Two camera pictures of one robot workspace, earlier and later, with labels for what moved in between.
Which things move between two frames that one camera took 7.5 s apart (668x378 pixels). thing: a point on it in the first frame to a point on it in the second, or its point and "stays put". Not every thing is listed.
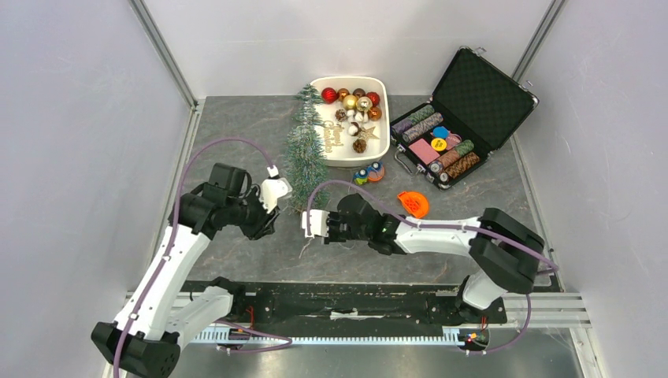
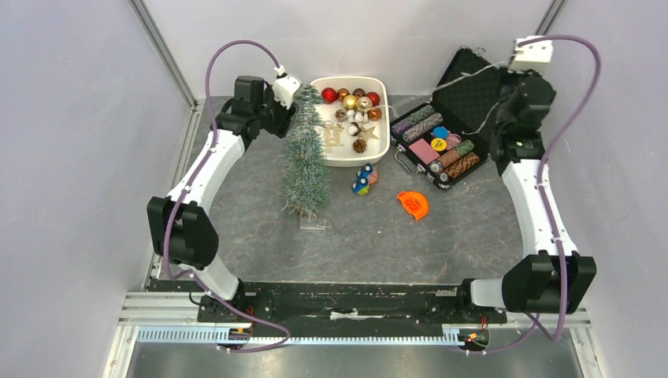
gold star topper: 368,134 stays put
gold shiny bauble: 350,101 stays put
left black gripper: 264,225 to 286,116
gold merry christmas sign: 332,135 stays put
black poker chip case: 476,107 stays put
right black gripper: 333,228 to 521,98
